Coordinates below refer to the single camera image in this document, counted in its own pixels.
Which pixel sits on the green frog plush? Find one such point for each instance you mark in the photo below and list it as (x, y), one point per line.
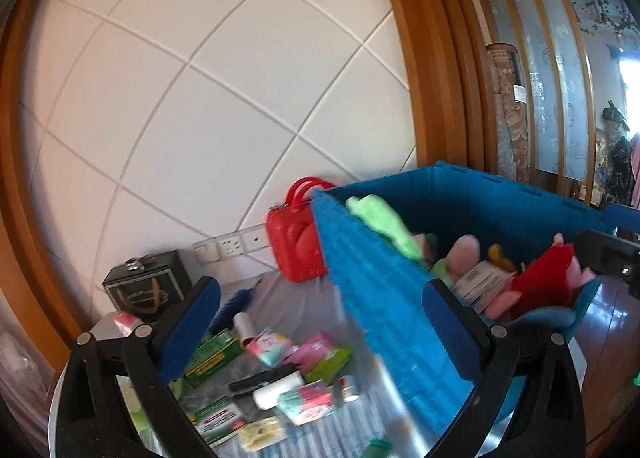
(385, 223)

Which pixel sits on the black flat case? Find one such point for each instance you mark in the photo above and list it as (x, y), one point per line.
(262, 379)

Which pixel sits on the rolled patterned carpet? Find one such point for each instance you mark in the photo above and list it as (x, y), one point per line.
(510, 112)

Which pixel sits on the hanging clothes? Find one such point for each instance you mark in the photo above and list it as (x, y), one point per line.
(622, 157)

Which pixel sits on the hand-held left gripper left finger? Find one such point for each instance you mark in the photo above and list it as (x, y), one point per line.
(187, 328)

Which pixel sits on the red plastic case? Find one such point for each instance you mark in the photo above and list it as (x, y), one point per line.
(295, 243)

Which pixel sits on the white lint roller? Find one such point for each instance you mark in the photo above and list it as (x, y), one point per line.
(244, 330)

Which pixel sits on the light green packet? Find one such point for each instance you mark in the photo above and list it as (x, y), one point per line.
(132, 403)

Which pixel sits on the large green box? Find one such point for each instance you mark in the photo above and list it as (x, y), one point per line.
(215, 358)

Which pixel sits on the wooden wall trim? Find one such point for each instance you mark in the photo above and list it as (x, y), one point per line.
(435, 62)
(20, 188)

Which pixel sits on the grey cloth-covered desktop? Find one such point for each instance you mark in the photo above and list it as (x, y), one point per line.
(310, 303)

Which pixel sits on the white tube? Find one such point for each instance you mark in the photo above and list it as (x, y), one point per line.
(277, 390)

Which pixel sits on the metal flask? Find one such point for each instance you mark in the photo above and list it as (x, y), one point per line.
(135, 264)

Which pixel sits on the blue plastic crate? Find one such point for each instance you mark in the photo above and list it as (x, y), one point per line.
(380, 318)

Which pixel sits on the pink green packet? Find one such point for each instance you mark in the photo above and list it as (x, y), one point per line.
(307, 403)

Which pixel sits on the small red white bottle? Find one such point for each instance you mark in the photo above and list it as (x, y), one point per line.
(349, 388)

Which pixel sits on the pink teal packet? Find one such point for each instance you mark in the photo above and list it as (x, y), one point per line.
(267, 348)

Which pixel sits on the white wall socket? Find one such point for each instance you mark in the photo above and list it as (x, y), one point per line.
(231, 245)
(257, 239)

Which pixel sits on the black gift box with flask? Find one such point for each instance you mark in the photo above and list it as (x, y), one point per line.
(145, 288)

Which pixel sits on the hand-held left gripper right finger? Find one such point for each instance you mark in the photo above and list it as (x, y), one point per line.
(450, 328)

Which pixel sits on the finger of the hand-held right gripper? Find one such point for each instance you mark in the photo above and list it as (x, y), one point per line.
(622, 214)
(607, 253)

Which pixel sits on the small pink white box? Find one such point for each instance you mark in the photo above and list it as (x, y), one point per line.
(127, 322)

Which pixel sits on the yellow packet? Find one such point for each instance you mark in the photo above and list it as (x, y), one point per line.
(262, 435)

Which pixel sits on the wooden slat glass screen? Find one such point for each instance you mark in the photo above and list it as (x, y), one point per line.
(550, 62)

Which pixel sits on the blue duster brush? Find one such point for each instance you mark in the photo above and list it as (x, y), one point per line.
(232, 305)

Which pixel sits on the clear plastic sheet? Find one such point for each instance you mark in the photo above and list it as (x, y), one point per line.
(22, 353)

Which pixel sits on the white medicine box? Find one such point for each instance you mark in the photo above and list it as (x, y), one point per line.
(480, 284)

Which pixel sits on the pink pig plush red dress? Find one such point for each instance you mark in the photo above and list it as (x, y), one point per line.
(545, 278)

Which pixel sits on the green bottle cap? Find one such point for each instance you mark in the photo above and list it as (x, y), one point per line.
(376, 450)

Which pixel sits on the hanging green vine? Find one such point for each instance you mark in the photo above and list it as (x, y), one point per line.
(607, 12)

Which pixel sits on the green white red box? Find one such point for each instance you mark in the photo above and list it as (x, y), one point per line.
(220, 423)

